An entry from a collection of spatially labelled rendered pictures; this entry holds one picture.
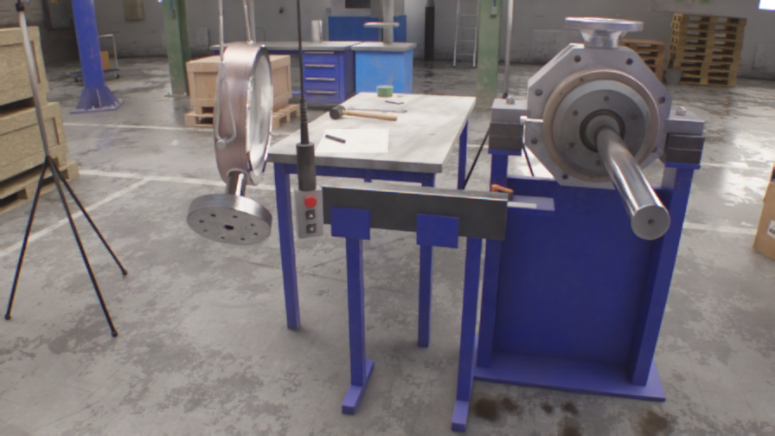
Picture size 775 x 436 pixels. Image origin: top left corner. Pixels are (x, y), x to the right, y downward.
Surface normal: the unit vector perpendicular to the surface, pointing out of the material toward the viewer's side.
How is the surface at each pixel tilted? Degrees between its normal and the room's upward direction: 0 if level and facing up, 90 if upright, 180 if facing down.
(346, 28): 90
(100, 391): 0
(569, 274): 90
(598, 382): 0
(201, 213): 131
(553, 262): 90
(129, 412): 0
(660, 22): 90
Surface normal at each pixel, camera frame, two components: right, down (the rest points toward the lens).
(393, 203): -0.23, 0.37
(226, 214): -0.04, 0.89
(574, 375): 0.00, -0.93
